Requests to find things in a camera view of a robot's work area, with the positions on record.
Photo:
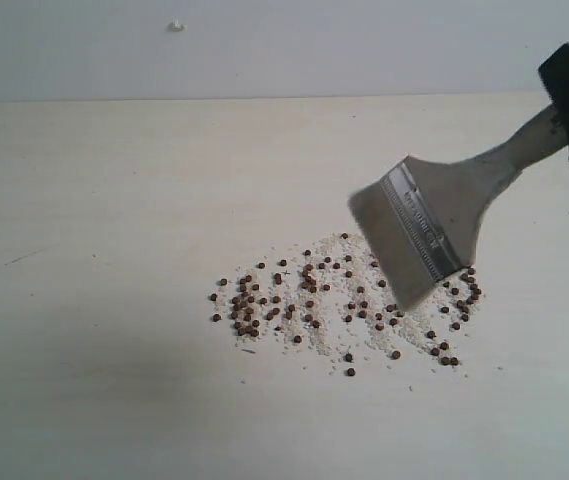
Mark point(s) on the pile of rice and pellets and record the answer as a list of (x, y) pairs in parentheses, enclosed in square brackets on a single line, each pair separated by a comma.
[(332, 298)]

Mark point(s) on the wide wooden paint brush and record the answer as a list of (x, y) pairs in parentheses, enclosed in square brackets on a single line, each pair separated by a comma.
[(422, 219)]

